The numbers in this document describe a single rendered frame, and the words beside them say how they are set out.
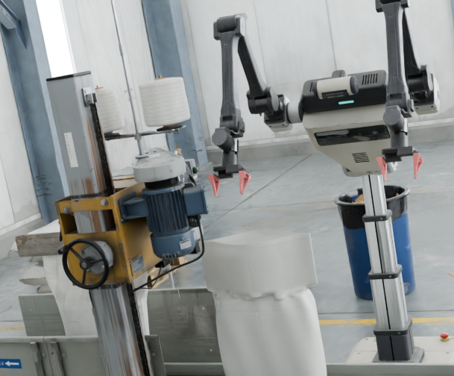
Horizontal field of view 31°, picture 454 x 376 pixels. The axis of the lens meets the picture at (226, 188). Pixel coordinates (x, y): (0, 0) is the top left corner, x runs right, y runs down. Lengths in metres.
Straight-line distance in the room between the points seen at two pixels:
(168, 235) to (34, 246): 0.94
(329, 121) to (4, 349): 1.64
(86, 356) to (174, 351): 0.57
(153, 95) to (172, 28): 8.87
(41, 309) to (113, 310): 1.22
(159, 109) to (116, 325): 0.78
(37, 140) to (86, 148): 6.32
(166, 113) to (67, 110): 0.34
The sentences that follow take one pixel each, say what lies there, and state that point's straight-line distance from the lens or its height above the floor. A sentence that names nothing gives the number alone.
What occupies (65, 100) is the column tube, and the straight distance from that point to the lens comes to 2.86.
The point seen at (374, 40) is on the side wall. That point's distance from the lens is 11.11.
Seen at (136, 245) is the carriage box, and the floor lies 1.13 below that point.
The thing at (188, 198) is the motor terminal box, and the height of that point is 1.28.
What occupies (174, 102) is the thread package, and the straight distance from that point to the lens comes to 2.91.
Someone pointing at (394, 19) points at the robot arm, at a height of 1.75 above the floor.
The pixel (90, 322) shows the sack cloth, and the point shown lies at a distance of 3.51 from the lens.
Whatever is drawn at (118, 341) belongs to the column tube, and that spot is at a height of 0.81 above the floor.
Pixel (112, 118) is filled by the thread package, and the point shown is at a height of 1.57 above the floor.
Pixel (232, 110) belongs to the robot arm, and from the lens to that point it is 2.95.
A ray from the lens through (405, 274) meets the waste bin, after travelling 5.41.
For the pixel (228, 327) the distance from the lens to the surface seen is 3.24.
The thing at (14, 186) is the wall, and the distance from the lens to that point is 8.94.
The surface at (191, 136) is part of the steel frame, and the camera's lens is 11.85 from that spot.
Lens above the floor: 1.80
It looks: 10 degrees down
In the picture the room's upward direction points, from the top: 10 degrees counter-clockwise
